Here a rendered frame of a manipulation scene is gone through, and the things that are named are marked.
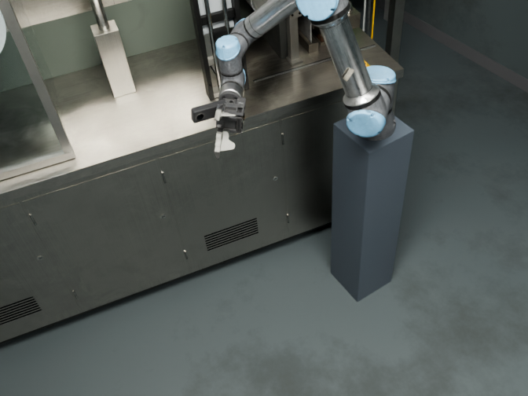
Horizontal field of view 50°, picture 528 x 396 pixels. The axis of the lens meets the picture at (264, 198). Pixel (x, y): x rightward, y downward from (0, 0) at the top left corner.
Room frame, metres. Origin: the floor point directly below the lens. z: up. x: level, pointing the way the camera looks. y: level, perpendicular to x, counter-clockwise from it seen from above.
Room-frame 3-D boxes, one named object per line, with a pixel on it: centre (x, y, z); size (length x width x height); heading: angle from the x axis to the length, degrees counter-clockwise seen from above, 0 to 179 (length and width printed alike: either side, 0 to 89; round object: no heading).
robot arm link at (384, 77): (1.50, -0.41, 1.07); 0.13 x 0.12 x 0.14; 157
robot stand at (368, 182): (1.51, -0.41, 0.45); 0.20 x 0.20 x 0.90; 28
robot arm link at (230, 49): (1.58, 0.05, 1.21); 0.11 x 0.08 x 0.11; 157
